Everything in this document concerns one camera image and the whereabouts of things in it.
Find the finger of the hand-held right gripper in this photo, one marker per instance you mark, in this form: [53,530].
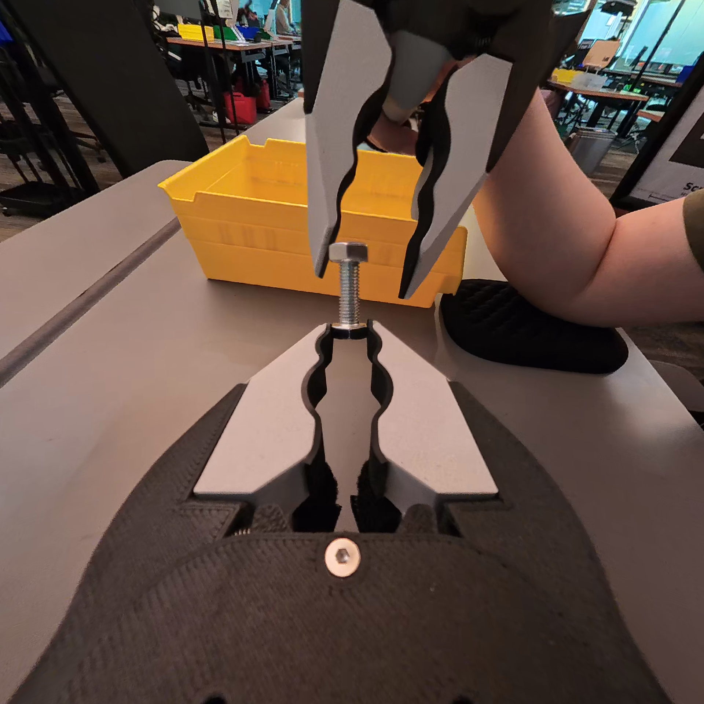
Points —
[335,110]
[467,137]

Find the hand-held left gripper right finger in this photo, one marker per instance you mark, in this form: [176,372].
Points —
[434,440]

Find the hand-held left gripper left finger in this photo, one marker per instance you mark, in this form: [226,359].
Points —
[258,440]

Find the steel hex nut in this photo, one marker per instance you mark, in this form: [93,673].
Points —
[336,331]

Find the yellow plastic bin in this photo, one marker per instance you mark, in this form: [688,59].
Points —
[247,220]

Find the steel hex bolt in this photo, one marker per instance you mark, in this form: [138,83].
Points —
[349,286]

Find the person's right forearm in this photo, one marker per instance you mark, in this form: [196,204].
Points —
[577,247]

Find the red floor container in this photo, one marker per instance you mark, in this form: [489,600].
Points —
[239,107]

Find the silver waste bin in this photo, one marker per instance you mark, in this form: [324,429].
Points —
[591,151]

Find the framed marker sign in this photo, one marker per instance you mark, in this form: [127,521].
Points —
[671,154]

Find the black upright panel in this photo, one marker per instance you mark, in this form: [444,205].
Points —
[110,82]

